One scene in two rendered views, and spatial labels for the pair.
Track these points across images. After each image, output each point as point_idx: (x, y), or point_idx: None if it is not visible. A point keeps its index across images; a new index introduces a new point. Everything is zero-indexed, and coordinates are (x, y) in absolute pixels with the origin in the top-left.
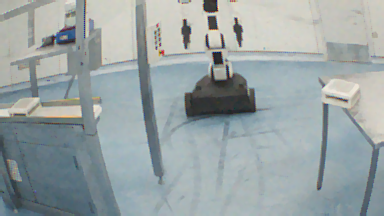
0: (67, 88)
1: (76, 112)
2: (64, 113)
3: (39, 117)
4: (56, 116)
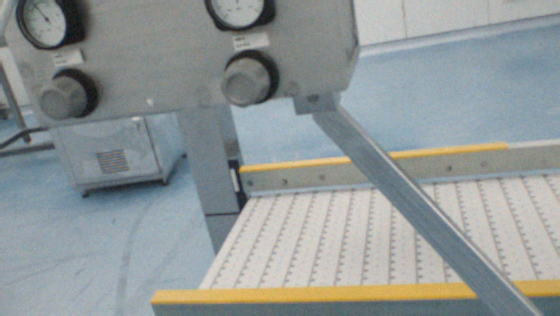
0: (520, 291)
1: (328, 251)
2: (421, 239)
3: (545, 141)
4: (406, 152)
